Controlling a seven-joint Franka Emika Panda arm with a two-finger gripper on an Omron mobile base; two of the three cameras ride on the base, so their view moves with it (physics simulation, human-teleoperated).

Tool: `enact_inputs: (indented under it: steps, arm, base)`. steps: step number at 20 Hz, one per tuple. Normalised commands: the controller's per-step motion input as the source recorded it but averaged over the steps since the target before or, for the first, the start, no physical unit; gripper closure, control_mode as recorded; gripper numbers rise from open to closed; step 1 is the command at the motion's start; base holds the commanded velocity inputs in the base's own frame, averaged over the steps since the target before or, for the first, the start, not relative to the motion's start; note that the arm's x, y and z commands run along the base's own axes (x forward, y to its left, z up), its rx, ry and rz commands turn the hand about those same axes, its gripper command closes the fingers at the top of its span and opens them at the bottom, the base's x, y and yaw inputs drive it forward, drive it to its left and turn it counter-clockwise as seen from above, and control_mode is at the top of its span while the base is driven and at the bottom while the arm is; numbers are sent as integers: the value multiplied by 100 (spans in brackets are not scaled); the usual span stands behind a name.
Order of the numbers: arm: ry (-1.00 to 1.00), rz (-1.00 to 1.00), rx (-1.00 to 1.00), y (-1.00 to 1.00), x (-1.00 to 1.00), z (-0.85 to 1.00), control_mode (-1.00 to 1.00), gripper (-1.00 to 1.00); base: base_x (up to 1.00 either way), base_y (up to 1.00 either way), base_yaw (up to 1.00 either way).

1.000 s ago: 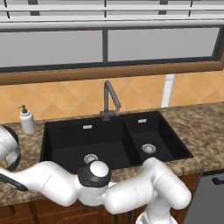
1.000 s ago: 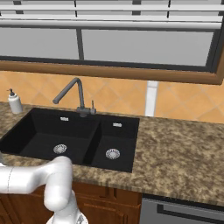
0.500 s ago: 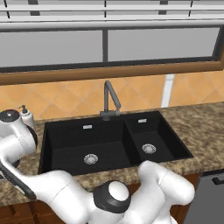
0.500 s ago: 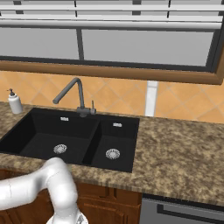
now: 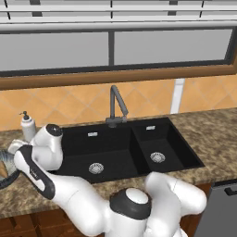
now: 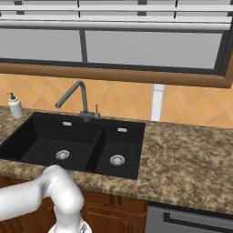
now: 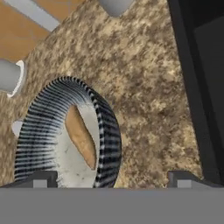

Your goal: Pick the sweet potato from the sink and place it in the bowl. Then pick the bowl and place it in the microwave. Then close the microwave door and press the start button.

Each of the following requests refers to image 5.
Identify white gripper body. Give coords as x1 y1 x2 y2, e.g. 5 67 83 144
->
6 139 31 156

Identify grey striped bowl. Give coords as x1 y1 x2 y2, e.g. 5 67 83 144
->
0 149 22 190

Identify black double sink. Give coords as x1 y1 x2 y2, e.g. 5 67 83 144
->
49 116 206 185

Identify white soap dispenser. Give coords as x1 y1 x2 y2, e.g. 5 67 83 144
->
19 110 38 143

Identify dark grey tap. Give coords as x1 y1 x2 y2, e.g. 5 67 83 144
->
105 84 130 129

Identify white window blinds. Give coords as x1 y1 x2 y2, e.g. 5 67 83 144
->
0 0 237 32

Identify grey dishwasher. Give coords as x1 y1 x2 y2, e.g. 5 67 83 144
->
193 181 237 237

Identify window with wooden frame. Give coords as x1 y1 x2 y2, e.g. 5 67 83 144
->
0 20 237 91

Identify black dishwasher handle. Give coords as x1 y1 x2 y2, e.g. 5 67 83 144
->
224 185 237 197

